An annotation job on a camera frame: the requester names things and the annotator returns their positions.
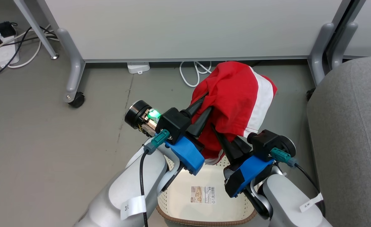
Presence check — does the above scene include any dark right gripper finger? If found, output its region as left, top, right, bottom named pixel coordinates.
left=210, top=124, right=241, bottom=165
left=232, top=136, right=253, bottom=155

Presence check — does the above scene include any white plastic laundry basket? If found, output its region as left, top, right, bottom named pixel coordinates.
left=155, top=154, right=259, bottom=227

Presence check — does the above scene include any black plug adapter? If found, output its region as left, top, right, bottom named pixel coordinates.
left=0, top=21, right=17, bottom=38

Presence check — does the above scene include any white power strip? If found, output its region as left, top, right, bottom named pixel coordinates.
left=0, top=27, right=18, bottom=68

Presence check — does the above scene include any teal plug black left cable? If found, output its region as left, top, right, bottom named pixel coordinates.
left=139, top=129, right=171, bottom=227

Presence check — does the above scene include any black floor cable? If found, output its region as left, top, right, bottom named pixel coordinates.
left=0, top=22, right=59, bottom=81

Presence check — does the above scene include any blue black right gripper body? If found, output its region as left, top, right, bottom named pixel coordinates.
left=223, top=154, right=275, bottom=199

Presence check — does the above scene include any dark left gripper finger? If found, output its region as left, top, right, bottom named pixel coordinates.
left=186, top=107, right=214, bottom=138
left=180, top=92, right=210, bottom=120

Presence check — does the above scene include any teal plug black right cable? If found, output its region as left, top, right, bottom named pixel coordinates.
left=270, top=147, right=326, bottom=218

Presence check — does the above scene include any wide white partition panel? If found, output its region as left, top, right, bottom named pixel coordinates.
left=43, top=0, right=352, bottom=63

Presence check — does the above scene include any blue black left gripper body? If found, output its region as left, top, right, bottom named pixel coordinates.
left=164, top=132, right=205, bottom=176

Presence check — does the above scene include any white paper tag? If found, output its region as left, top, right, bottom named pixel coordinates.
left=120, top=195, right=147, bottom=220
left=300, top=193, right=324, bottom=213

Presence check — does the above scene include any grey fabric sofa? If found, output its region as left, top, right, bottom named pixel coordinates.
left=306, top=56, right=371, bottom=227

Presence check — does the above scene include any barcode sticker label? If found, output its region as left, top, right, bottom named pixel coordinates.
left=191, top=186, right=216, bottom=204

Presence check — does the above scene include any looped white cable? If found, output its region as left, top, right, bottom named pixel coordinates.
left=179, top=61, right=213, bottom=88

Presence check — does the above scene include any red white jersey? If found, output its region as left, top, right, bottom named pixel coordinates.
left=190, top=61, right=278, bottom=166

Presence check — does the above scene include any small white power adapter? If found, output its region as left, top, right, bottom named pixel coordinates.
left=127, top=62, right=151, bottom=75

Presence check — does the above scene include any teal plug black cable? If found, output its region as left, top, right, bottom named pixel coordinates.
left=139, top=129, right=171, bottom=227
left=270, top=147, right=326, bottom=218

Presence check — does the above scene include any grey metal table leg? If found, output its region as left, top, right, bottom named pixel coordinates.
left=14, top=0, right=60, bottom=60

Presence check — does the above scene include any narrow white partition panel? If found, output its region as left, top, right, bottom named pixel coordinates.
left=342, top=0, right=371, bottom=59

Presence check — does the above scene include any white floor cable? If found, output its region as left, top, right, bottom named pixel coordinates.
left=0, top=25, right=60, bottom=69

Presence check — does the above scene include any grey partition foot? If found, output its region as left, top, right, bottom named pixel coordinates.
left=56, top=28, right=86, bottom=104
left=330, top=21, right=359, bottom=71
left=308, top=22, right=336, bottom=88

